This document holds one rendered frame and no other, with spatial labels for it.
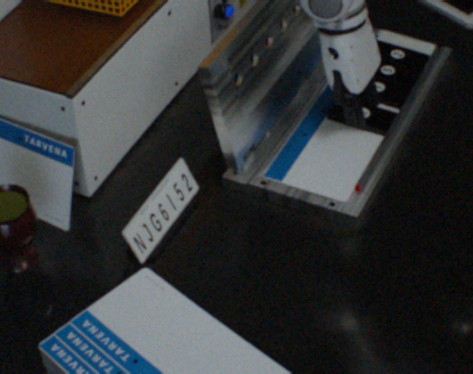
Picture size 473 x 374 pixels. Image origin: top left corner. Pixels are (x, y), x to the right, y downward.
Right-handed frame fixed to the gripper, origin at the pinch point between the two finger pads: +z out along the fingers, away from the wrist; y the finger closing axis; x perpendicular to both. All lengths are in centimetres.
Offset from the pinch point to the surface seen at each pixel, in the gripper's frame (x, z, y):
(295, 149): 6.6, 1.3, -10.6
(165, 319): 3, -5, -51
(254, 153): 11.5, 0.3, -13.7
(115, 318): 8, -6, -54
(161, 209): 16.3, -2.6, -30.7
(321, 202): -1.2, 2.7, -19.3
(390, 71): -0.1, 1.5, 11.8
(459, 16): -4.2, 4.7, 36.2
